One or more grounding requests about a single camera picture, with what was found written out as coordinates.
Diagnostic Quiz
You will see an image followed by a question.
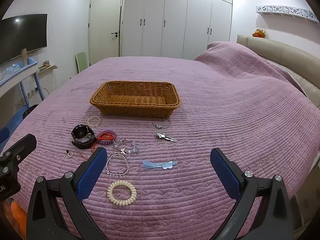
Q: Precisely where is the clear spiral hair tie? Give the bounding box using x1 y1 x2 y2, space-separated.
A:
87 115 102 128

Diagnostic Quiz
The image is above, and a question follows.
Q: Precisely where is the silver hair clip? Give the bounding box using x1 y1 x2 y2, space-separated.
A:
155 132 177 143

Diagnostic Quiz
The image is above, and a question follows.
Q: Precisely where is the purple quilted bedspread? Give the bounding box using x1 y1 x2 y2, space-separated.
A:
0 41 320 240

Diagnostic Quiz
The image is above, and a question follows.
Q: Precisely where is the black hair clip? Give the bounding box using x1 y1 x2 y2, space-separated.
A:
71 124 97 150

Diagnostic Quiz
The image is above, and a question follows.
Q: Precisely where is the cream beaded bracelet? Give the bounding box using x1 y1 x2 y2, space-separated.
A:
107 180 137 200

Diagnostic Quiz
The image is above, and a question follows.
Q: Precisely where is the clear crystal bead bracelet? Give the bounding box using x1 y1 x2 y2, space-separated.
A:
105 153 129 176

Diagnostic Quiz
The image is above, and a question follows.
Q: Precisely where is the white door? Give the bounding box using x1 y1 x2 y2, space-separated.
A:
88 0 123 67

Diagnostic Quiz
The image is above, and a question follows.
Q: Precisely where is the wooden side shelf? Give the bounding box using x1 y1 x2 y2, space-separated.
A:
37 64 58 73

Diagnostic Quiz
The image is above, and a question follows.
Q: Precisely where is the purple spiral hair tie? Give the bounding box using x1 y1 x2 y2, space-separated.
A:
97 129 117 145

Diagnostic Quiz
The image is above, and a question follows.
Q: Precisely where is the white patterned wall shelf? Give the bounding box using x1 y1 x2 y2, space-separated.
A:
255 5 320 23

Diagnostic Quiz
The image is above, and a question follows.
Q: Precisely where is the beige padded headboard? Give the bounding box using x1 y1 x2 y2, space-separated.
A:
236 34 320 98

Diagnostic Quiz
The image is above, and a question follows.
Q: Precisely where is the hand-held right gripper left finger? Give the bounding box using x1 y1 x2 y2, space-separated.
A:
26 147 110 240

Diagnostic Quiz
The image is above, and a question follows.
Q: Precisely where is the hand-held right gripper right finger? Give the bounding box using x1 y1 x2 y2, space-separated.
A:
210 148 294 240

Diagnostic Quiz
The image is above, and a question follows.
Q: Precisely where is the brown wicker basket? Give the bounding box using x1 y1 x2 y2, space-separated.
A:
89 81 181 118

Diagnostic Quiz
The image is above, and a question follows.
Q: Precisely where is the black television screen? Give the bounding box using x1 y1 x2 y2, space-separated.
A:
0 14 48 67

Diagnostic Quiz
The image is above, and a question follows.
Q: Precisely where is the white and blue desk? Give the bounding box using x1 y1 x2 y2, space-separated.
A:
0 57 45 120

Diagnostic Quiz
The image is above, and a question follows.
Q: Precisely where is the white wardrobe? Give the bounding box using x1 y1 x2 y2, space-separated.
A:
122 0 233 60

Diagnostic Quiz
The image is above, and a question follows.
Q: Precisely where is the green board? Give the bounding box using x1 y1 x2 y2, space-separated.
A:
76 52 87 74

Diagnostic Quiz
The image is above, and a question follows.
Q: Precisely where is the light blue hair clip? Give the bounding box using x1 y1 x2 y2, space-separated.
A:
142 159 179 171

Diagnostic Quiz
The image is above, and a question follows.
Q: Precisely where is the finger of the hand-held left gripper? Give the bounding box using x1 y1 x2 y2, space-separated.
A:
0 134 37 167

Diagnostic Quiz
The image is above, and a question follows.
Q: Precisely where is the thin silver pendant necklace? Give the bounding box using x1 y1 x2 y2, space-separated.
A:
151 120 173 130

